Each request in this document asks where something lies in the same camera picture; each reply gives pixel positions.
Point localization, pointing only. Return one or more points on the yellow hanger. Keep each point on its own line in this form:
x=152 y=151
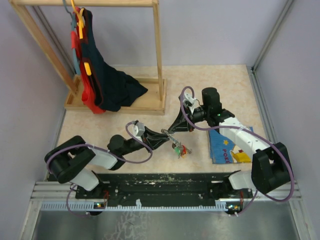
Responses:
x=80 y=25

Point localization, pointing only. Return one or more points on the red garment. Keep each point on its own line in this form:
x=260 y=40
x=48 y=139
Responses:
x=88 y=95

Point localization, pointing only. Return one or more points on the green key tag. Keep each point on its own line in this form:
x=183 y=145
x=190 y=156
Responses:
x=178 y=150

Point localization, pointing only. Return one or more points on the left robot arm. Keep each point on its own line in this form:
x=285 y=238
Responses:
x=68 y=161

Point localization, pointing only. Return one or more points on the aluminium corner rail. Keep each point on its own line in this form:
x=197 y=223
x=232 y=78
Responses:
x=273 y=33

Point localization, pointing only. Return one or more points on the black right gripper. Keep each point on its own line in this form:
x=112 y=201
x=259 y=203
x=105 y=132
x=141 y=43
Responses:
x=181 y=124

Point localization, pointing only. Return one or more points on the blue yellow booklet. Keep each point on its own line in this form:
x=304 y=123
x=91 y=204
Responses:
x=224 y=151

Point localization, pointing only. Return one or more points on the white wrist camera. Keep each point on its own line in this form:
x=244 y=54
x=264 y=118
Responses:
x=138 y=129
x=189 y=102

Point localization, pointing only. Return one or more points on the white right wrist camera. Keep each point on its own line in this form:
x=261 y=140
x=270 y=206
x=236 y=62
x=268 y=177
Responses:
x=189 y=102

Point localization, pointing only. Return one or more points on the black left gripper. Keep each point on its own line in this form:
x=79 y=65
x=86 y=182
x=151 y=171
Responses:
x=153 y=144

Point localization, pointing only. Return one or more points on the dark navy garment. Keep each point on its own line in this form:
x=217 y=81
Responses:
x=113 y=88

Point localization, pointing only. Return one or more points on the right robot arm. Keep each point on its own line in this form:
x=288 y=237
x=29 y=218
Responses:
x=270 y=162

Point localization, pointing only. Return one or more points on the teal hanger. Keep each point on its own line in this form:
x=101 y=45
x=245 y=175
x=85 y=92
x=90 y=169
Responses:
x=73 y=45

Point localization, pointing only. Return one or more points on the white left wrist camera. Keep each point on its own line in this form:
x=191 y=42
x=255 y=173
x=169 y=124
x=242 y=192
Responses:
x=138 y=129

